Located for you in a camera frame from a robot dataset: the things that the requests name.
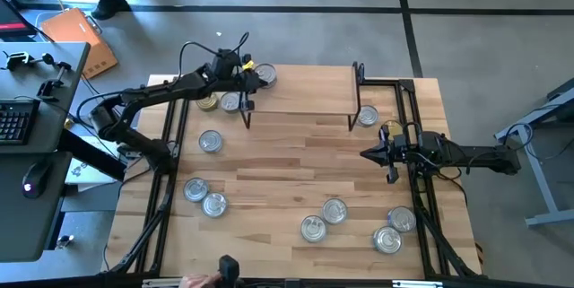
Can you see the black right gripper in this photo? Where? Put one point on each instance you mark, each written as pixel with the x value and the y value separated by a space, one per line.
pixel 403 151

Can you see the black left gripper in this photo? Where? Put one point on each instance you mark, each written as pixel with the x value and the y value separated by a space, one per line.
pixel 246 84

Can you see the blue label tuna can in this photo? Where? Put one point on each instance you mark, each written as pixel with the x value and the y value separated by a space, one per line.
pixel 334 211
pixel 265 75
pixel 313 228

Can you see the green label tuna can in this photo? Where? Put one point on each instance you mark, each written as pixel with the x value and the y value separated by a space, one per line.
pixel 231 103

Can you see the silver lid tuna can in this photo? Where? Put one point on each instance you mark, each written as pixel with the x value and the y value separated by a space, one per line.
pixel 367 116
pixel 402 219

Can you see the teal label tuna can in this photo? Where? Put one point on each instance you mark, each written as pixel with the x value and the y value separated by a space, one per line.
pixel 214 204
pixel 196 189
pixel 387 239
pixel 210 141

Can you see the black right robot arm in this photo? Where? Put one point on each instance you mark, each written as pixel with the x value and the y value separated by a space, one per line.
pixel 484 159

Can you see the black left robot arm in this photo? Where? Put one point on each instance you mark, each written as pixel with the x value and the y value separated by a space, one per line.
pixel 179 87

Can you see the wooden shelf black metal legs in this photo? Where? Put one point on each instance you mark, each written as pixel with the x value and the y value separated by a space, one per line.
pixel 309 90

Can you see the yellow tape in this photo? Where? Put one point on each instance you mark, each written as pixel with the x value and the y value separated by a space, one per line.
pixel 248 64

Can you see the black desk support beam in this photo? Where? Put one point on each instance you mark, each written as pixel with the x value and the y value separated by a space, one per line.
pixel 89 153

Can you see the grey blue metal table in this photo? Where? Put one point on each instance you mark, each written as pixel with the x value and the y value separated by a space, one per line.
pixel 549 218

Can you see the orange case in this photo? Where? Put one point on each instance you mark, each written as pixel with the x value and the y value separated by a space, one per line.
pixel 76 37

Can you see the black handheld device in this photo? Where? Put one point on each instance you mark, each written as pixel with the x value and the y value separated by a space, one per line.
pixel 229 270

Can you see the white printed box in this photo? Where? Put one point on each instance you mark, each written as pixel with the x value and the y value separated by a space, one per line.
pixel 80 169

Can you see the dark grey desk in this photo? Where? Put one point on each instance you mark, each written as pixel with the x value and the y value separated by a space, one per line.
pixel 58 122
pixel 27 229

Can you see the person's hand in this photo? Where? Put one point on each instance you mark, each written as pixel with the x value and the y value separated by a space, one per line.
pixel 199 281

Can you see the silver black clamp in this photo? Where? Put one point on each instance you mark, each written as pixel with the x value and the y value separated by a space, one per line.
pixel 20 59

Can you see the black computer mouse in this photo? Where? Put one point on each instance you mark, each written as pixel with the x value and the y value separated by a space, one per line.
pixel 36 178

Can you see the black keyboard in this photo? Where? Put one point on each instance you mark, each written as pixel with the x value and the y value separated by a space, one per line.
pixel 18 122

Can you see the small desk caster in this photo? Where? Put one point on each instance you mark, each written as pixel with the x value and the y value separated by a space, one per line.
pixel 65 241

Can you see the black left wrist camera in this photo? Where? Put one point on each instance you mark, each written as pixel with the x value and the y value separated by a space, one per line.
pixel 225 61

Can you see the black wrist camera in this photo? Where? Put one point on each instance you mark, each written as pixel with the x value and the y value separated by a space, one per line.
pixel 225 61
pixel 431 143

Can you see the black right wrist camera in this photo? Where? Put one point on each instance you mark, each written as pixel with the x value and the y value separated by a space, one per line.
pixel 431 143

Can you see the black aluminium table frame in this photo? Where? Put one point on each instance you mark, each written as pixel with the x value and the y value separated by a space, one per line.
pixel 385 82

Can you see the silver metal bracket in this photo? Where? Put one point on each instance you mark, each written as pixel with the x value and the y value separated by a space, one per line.
pixel 166 283
pixel 417 284

